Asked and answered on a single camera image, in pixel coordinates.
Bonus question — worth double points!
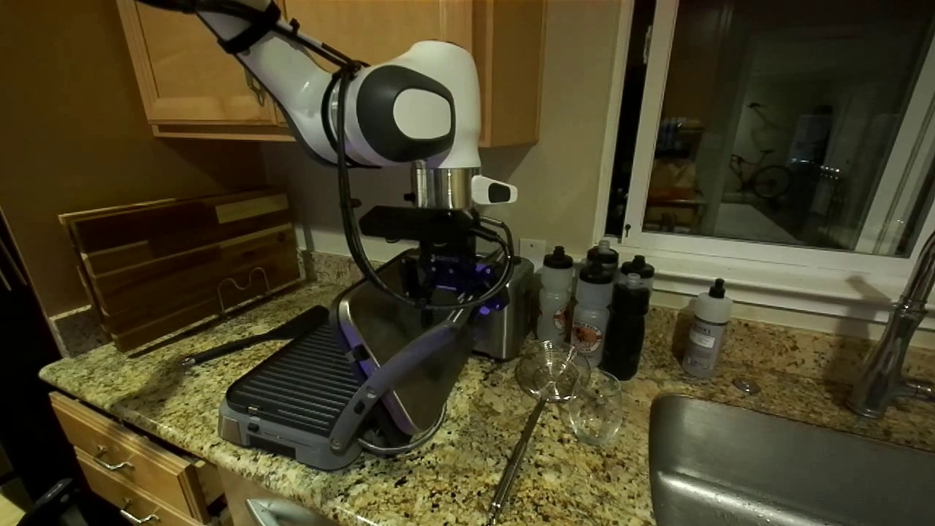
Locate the silver toaster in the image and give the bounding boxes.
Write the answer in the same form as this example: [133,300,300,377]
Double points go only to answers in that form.
[381,247,539,364]

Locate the white framed window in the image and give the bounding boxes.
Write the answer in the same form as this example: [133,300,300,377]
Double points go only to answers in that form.
[592,0,935,288]

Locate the silver black sandwich maker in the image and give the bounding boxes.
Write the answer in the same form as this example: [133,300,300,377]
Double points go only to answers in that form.
[215,279,478,477]

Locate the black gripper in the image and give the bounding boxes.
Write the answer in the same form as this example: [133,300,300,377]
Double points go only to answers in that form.
[397,230,489,312]

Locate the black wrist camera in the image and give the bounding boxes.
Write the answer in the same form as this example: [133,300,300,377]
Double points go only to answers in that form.
[357,205,475,247]

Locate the long thin metal utensil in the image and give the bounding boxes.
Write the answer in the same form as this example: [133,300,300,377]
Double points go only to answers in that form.
[484,391,548,519]

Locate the wooden base cabinet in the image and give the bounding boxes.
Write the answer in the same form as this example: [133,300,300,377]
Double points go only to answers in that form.
[45,389,228,526]

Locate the clear wine glass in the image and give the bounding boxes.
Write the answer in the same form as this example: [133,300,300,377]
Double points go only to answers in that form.
[564,382,628,459]
[510,332,583,405]

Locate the black sports bottle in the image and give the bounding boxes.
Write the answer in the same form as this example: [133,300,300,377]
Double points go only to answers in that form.
[599,253,656,382]

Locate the dark bottle black cap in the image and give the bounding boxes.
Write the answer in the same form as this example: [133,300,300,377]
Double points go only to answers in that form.
[583,236,622,279]

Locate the wooden wall cabinet two handles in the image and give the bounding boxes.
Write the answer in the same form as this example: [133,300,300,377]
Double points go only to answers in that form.
[113,0,544,152]

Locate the clear labelled bottle black cap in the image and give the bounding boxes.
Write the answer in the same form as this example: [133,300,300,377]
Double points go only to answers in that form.
[568,259,618,369]

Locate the stainless steel sink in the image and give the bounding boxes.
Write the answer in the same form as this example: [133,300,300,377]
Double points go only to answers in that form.
[646,391,935,526]

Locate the dark wooden box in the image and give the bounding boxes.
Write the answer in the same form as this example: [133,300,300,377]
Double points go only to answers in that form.
[57,186,307,355]

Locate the small grey bottle black cap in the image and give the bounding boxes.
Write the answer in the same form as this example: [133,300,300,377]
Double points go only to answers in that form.
[681,277,732,382]

